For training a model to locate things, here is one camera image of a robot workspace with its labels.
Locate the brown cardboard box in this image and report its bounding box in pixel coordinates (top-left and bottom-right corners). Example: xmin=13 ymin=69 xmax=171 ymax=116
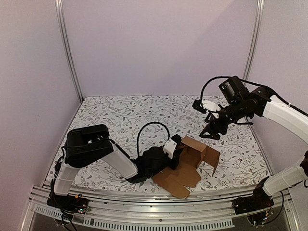
xmin=152 ymin=136 xmax=220 ymax=198

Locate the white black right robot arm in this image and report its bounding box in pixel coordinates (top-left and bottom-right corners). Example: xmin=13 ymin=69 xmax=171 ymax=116
xmin=193 ymin=76 xmax=308 ymax=210

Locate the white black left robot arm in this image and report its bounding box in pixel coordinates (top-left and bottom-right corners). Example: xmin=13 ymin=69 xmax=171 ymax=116
xmin=51 ymin=124 xmax=182 ymax=209

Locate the floral patterned table mat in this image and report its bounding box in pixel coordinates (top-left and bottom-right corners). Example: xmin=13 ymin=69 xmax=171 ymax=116
xmin=70 ymin=95 xmax=270 ymax=194

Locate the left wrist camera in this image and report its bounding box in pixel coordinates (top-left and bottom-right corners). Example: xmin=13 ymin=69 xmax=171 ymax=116
xmin=163 ymin=134 xmax=182 ymax=159

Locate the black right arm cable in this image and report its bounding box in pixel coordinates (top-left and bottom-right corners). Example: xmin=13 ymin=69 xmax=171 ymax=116
xmin=200 ymin=76 xmax=231 ymax=102

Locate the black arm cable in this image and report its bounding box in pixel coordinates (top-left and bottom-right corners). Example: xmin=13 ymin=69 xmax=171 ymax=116
xmin=200 ymin=76 xmax=231 ymax=102
xmin=136 ymin=121 xmax=171 ymax=159

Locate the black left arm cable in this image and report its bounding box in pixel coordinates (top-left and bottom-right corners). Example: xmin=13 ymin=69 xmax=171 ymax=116
xmin=136 ymin=121 xmax=171 ymax=159

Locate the aluminium front rail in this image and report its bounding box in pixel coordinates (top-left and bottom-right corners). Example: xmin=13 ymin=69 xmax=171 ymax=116
xmin=21 ymin=186 xmax=302 ymax=231

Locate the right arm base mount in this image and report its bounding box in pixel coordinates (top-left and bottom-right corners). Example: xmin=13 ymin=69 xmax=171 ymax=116
xmin=231 ymin=188 xmax=274 ymax=226

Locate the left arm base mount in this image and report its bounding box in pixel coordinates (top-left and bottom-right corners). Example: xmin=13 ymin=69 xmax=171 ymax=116
xmin=47 ymin=192 xmax=89 ymax=214

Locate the right aluminium frame post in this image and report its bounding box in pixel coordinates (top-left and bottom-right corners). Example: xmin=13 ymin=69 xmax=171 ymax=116
xmin=243 ymin=0 xmax=265 ymax=80

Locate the aluminium frame post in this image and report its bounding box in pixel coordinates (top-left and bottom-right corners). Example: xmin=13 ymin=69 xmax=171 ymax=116
xmin=243 ymin=0 xmax=265 ymax=80
xmin=54 ymin=0 xmax=84 ymax=103

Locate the left aluminium frame post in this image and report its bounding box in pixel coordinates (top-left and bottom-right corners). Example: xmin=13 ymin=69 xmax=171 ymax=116
xmin=54 ymin=0 xmax=84 ymax=103

